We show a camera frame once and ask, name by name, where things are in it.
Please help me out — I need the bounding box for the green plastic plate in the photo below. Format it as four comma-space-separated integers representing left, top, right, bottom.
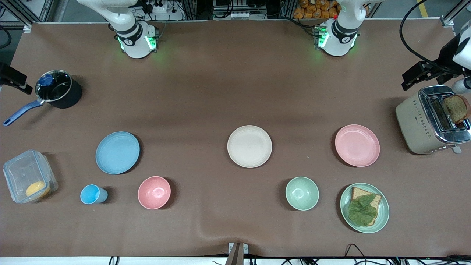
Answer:
340, 183, 390, 234

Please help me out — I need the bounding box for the bag of orange snacks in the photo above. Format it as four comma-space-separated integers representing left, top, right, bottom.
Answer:
293, 0, 339, 20

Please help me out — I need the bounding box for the beige plastic plate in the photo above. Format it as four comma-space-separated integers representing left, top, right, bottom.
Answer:
227, 125, 273, 169

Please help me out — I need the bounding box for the black looped floor cable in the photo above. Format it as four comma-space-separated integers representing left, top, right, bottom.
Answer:
344, 243, 368, 265

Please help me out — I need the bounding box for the pink plastic bowl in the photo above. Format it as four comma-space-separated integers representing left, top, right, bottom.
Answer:
138, 176, 171, 210

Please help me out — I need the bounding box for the green lettuce leaf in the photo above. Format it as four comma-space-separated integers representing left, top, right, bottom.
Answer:
348, 194, 379, 227

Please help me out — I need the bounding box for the brown bread slice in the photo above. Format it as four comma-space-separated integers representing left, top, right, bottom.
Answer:
349, 187, 382, 226

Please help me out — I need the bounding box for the blue plastic cup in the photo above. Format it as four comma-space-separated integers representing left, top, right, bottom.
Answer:
80, 184, 108, 205

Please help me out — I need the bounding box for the orange round food piece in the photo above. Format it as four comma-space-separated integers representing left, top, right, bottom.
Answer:
26, 181, 50, 198

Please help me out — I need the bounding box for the pink plastic plate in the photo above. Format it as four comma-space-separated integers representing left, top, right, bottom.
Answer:
335, 124, 380, 167

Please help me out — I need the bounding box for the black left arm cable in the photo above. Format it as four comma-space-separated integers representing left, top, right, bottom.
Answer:
399, 0, 444, 71

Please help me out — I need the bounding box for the dark toast slice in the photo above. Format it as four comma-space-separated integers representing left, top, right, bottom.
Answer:
443, 95, 471, 124

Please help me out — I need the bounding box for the green plastic bowl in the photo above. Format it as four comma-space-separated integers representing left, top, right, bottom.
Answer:
286, 177, 319, 211

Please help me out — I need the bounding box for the brown table mat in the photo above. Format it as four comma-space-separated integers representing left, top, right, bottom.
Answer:
0, 20, 471, 258

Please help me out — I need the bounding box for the black pot with blue handle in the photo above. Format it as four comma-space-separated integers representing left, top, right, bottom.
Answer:
3, 69, 83, 127

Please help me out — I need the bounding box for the blue plastic plate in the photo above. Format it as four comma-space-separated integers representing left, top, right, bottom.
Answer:
96, 131, 141, 174

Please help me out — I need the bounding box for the beige and chrome toaster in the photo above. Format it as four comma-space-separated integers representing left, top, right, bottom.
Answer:
396, 85, 471, 155

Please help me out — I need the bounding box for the clear plastic food container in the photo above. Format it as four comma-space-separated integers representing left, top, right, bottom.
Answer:
3, 150, 59, 204

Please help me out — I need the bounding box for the metal bracket at table edge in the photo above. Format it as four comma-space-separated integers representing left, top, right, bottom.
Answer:
228, 242, 249, 265

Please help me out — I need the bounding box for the white power strip with plugs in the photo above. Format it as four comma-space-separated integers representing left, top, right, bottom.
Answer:
142, 0, 170, 13

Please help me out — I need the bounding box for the glass lid with blue knob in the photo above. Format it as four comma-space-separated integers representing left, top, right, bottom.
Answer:
36, 70, 72, 102

